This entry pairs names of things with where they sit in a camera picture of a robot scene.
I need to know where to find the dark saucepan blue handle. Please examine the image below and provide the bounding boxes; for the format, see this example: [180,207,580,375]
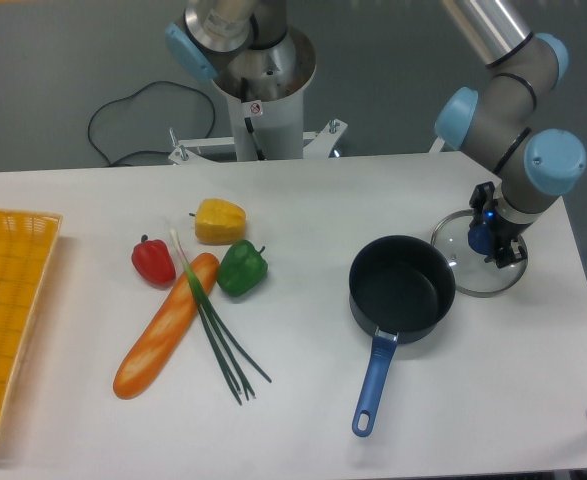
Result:
[349,235,456,437]

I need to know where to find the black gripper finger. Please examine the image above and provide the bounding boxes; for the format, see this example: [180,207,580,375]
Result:
[484,238,528,268]
[469,182,495,225]

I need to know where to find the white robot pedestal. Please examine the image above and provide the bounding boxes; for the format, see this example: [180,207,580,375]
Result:
[165,24,348,161]

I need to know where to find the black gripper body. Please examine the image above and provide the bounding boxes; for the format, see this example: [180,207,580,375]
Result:
[486,212,532,253]

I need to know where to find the yellow bell pepper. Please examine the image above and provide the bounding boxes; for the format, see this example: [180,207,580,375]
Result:
[190,198,247,245]

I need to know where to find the green bell pepper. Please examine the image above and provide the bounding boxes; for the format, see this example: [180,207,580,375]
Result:
[217,240,268,298]

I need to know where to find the glass lid blue knob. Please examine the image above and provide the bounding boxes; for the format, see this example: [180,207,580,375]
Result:
[431,210,528,298]

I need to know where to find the green spring onion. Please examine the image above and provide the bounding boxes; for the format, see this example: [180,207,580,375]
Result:
[169,228,272,406]

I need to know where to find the orange baguette bread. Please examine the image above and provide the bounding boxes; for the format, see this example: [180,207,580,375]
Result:
[112,272,198,400]

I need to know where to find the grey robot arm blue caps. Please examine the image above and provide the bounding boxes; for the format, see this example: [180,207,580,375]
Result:
[164,1,587,268]

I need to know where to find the red bell pepper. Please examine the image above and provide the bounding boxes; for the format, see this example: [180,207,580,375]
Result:
[131,234,176,287]

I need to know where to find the black floor cable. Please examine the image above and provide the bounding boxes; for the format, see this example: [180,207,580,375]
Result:
[87,80,217,168]

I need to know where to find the yellow woven basket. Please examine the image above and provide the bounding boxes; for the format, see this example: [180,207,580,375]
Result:
[0,209,63,431]

